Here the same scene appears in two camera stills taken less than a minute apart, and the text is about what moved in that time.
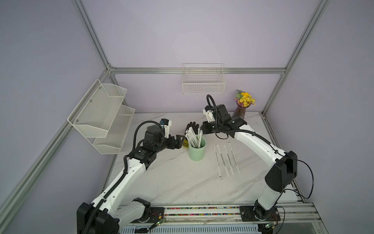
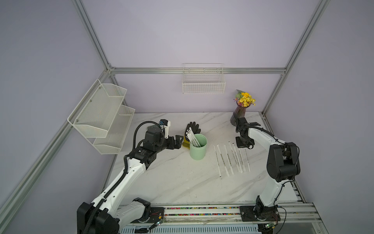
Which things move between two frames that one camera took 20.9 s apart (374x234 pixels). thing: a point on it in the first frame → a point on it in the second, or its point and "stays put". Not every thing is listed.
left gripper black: (177, 145) stays put
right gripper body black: (210, 127) → (244, 142)
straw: (220, 175) stays put
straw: (229, 161) stays put
